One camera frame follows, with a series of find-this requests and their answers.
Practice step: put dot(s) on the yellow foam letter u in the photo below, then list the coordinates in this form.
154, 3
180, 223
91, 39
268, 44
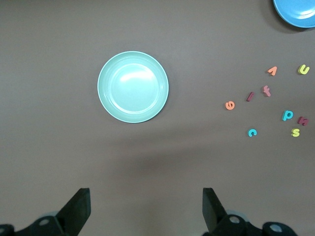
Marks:
301, 71

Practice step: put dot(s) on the orange foam letter e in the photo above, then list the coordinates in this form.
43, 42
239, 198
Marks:
227, 106

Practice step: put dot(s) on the teal foam letter p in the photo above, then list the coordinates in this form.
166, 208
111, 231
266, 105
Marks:
284, 116

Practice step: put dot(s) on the teal foam letter c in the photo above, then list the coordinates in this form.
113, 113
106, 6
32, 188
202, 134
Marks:
249, 132

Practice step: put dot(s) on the pale green plate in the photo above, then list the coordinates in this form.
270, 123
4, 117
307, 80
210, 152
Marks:
133, 87

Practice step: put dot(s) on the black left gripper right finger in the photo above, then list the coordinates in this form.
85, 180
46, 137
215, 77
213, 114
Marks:
212, 211

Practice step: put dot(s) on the maroon foam letter l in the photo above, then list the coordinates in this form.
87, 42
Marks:
250, 96

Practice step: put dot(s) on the orange foam letter v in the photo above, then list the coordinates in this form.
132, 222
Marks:
274, 72

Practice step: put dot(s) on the blue plate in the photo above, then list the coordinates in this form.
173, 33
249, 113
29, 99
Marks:
297, 12

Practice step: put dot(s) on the brown table mat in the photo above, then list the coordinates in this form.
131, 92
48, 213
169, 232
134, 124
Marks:
73, 61

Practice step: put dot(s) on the yellow foam letter s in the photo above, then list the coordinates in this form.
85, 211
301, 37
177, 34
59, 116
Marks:
295, 132

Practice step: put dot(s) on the red foam letter f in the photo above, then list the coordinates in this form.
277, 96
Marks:
266, 91

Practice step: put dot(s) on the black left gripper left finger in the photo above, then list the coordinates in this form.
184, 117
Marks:
76, 211

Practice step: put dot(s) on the maroon foam letter n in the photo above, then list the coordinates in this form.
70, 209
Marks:
300, 120

